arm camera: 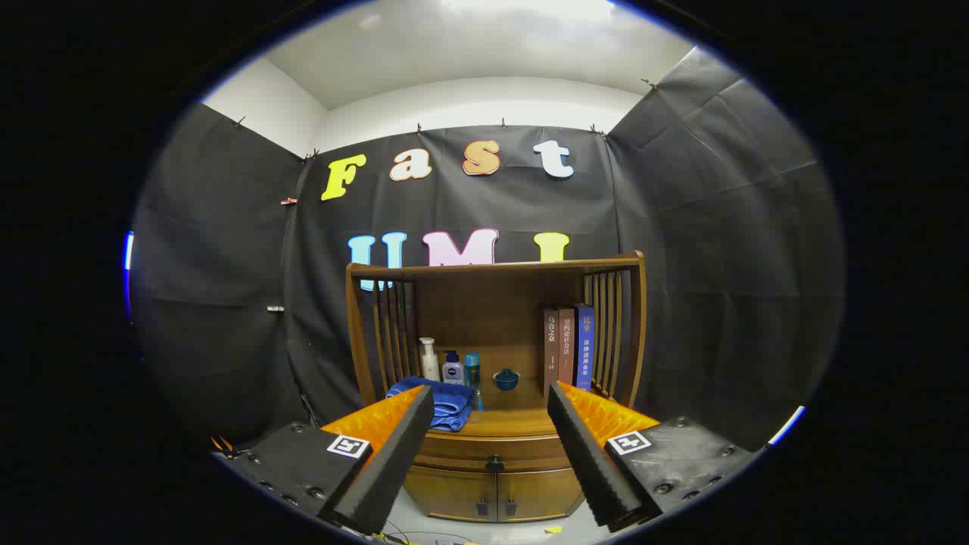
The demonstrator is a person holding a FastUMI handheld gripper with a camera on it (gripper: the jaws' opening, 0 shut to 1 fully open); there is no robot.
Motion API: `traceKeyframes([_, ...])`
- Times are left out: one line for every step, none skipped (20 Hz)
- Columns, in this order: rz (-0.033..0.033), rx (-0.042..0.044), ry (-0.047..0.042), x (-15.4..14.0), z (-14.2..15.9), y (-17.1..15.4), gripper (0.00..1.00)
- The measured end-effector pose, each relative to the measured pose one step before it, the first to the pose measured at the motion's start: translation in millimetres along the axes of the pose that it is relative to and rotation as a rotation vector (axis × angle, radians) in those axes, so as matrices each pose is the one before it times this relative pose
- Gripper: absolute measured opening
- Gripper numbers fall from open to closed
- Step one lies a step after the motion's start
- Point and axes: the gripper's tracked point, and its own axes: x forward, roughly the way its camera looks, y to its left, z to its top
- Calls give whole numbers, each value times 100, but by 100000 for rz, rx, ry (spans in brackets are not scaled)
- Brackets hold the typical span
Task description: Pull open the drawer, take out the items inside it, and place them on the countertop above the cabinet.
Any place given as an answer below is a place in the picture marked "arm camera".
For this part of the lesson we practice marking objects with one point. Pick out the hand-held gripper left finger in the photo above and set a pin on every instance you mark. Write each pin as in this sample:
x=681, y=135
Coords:
x=394, y=454

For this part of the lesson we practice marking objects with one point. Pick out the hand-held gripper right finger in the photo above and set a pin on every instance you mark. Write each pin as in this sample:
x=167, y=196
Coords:
x=587, y=454

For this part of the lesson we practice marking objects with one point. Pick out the wooden drawer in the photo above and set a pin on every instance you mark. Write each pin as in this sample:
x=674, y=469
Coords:
x=522, y=453

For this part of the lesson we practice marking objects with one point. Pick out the wooden cabinet door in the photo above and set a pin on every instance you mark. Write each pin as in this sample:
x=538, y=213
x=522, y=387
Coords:
x=537, y=492
x=454, y=492

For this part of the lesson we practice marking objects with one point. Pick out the wooden countertop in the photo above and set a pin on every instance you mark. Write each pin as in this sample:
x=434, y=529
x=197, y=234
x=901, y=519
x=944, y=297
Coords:
x=507, y=422

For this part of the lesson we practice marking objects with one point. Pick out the wooden cabinet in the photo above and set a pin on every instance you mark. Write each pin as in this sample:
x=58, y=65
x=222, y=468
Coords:
x=492, y=310

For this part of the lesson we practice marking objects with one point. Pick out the folded blue towel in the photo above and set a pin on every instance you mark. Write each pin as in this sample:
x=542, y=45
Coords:
x=454, y=405

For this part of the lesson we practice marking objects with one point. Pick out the white pump bottle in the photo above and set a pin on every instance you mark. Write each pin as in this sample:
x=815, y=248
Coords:
x=430, y=365

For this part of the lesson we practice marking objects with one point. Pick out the white bottle dark blue cap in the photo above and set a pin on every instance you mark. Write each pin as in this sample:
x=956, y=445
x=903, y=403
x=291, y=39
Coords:
x=453, y=371

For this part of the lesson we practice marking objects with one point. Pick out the blue lidded teacup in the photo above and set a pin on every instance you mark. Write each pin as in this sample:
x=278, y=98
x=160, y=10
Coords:
x=506, y=380

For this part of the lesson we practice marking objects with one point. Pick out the blue book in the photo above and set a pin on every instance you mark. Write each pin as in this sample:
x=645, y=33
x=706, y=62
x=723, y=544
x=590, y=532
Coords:
x=585, y=344

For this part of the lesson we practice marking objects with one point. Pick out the reddish brown book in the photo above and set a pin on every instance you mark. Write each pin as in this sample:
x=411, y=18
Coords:
x=566, y=344

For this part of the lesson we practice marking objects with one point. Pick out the dark brown book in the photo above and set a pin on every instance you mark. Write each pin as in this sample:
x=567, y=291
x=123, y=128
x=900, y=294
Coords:
x=551, y=348

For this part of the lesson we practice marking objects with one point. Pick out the clear teal bottle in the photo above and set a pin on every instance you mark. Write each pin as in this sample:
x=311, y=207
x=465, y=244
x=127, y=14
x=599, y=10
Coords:
x=472, y=371

